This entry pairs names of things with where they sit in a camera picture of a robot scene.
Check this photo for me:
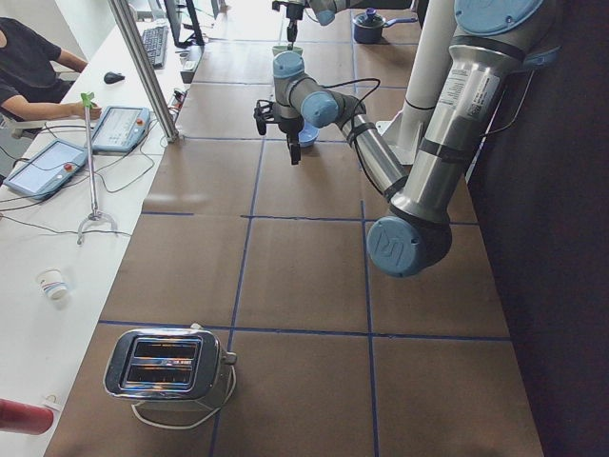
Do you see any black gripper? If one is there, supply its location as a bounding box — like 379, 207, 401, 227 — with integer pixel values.
278, 116, 304, 165
286, 2, 305, 50

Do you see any blue bowl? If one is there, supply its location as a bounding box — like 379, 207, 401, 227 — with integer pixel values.
298, 121, 319, 148

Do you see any green bowl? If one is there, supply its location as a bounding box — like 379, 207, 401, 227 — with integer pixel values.
272, 43, 303, 56

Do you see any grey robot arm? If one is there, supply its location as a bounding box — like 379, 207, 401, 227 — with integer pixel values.
255, 1, 562, 277
273, 0, 363, 50

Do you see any blue saucepan with lid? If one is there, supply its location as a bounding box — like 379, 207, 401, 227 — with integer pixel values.
353, 8, 418, 44

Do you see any black computer monitor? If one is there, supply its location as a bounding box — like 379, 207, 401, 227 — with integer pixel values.
164, 0, 205, 49

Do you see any white mounting pole with base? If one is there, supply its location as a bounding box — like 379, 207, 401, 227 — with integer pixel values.
376, 0, 456, 165

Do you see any black keyboard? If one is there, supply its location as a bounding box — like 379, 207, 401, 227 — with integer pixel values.
141, 26, 168, 69

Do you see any far teach pendant tablet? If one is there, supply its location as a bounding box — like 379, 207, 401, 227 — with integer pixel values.
92, 106, 150, 155

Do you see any teach pendant tablet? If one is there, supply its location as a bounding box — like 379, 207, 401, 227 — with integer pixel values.
92, 106, 150, 155
4, 139, 88, 200

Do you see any black computer mouse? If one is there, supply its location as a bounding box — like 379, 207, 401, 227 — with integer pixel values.
104, 71, 125, 85

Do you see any near teach pendant tablet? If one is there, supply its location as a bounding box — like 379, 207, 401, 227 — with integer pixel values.
4, 139, 88, 200

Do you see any silver white toaster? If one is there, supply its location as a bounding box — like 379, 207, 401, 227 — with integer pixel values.
104, 327, 237, 411

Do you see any seated person in black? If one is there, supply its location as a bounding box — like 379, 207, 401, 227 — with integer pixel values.
1, 17, 88, 121

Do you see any paper cup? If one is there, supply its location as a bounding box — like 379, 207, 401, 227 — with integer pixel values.
35, 268, 69, 300

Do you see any red cylinder bottle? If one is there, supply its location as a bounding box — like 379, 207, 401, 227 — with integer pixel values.
1, 399, 54, 435

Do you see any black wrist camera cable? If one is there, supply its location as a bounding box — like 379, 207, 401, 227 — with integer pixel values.
252, 77, 382, 144

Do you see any aluminium frame post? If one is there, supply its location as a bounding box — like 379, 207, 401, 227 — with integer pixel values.
108, 0, 179, 144

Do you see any white toaster power cord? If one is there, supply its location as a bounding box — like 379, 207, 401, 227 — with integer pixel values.
130, 366, 238, 430

